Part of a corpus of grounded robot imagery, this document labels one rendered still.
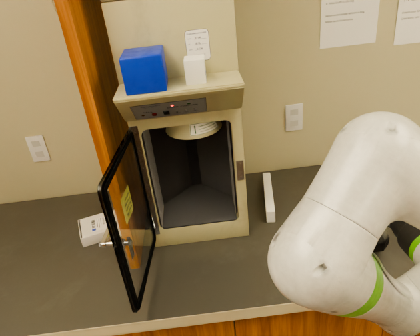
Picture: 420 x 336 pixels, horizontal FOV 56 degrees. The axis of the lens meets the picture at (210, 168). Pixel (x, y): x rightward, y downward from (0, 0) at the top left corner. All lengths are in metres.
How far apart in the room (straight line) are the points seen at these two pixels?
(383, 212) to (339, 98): 1.17
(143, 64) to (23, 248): 0.88
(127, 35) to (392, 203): 0.76
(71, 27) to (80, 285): 0.76
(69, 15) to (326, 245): 0.74
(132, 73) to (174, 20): 0.18
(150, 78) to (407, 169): 0.63
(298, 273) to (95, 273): 0.93
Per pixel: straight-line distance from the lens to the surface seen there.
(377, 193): 0.52
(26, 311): 1.33
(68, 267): 1.40
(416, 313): 0.89
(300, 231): 0.51
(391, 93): 1.76
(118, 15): 1.05
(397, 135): 0.53
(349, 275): 0.52
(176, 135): 1.17
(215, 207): 1.36
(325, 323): 1.30
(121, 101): 0.98
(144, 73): 0.96
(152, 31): 1.05
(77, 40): 0.99
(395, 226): 1.05
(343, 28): 1.59
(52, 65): 1.58
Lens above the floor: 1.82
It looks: 30 degrees down
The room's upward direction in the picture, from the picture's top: 7 degrees counter-clockwise
